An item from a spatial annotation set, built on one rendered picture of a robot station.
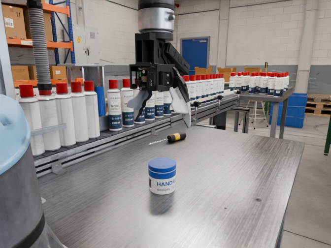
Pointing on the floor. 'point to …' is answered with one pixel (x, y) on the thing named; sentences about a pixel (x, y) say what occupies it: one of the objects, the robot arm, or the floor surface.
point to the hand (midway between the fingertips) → (162, 123)
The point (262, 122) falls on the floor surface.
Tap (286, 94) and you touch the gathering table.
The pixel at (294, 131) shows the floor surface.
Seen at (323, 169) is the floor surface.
